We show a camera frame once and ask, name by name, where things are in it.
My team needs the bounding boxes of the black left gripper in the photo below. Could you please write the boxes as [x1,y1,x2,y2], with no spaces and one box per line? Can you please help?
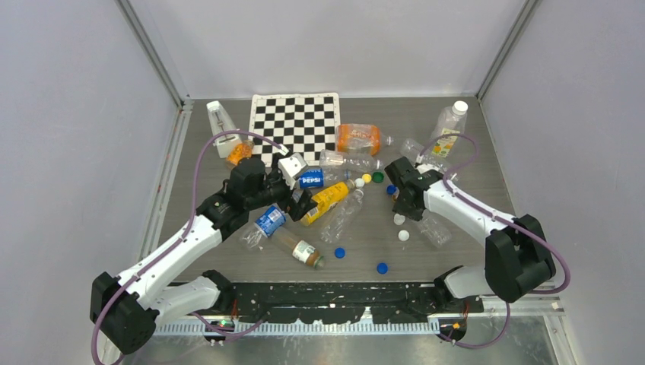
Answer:
[246,154,316,221]

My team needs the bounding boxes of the brown coffee bottle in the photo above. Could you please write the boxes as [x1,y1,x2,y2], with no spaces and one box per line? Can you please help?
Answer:
[270,227,326,269]

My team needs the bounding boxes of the tall clear juice bottle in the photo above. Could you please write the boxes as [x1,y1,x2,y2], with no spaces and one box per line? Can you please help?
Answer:
[431,102,468,157]

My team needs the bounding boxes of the large white bottle cap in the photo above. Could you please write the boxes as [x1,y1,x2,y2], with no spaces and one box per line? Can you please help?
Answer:
[452,100,469,116]

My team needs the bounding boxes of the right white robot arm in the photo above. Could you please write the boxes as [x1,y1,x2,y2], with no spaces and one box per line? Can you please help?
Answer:
[385,157,557,313]

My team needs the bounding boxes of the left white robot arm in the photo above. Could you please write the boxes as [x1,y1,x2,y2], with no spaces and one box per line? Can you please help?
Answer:
[90,153,315,355]

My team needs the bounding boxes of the small white bottle cap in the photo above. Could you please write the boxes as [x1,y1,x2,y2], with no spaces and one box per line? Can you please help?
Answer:
[393,214,406,226]

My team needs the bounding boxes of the yellow label bottle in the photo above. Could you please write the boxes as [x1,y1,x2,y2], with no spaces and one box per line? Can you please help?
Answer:
[300,179,355,226]

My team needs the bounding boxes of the blue Pepsi label bottle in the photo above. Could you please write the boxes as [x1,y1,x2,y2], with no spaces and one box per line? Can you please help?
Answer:
[296,167,351,189]

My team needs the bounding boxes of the blue label clear bottle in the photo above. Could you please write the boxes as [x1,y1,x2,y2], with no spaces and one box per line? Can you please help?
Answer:
[239,205,287,250]

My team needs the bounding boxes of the clear crumpled plastic bottle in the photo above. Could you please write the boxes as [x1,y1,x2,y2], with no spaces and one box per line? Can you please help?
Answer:
[320,189,364,244]

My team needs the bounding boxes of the green bottle cap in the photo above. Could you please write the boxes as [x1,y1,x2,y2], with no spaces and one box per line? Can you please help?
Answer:
[371,171,385,183]

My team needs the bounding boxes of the clear bottle behind Pepsi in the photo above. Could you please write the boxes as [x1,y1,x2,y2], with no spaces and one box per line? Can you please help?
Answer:
[319,150,383,173]

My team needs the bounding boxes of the orange label wide bottle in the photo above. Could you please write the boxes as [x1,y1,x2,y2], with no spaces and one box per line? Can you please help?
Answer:
[335,123,394,156]

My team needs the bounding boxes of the small orange bottle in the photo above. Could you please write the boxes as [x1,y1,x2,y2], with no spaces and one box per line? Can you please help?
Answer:
[225,140,255,168]

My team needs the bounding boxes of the black white checkerboard mat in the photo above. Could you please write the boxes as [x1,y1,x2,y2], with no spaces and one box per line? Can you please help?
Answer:
[249,93,341,167]

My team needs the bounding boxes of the white metronome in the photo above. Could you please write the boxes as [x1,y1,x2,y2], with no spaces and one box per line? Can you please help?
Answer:
[206,100,241,158]

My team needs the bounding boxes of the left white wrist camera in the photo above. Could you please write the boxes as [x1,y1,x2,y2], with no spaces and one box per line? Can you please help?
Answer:
[278,144,308,189]

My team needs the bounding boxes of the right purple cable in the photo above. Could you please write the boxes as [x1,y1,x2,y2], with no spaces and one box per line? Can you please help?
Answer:
[415,132,573,296]

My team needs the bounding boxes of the purple cable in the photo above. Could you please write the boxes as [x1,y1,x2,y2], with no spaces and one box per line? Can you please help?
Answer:
[91,129,294,365]
[415,132,573,296]

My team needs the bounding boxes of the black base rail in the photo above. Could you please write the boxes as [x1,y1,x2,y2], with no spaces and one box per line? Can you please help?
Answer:
[198,281,484,325]

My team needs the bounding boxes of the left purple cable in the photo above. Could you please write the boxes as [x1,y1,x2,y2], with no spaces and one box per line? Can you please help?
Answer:
[91,129,294,365]

